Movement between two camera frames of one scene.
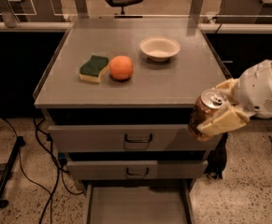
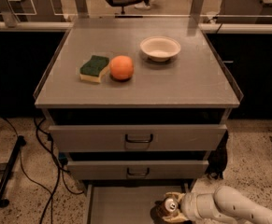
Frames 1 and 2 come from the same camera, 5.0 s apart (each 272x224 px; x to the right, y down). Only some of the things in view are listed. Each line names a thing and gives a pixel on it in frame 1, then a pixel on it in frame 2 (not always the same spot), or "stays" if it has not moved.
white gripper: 257,90 to 189,206
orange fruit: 121,67 stays
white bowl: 159,49 stays
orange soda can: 208,104 to 158,211
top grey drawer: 157,137 stays
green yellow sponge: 93,68 stays
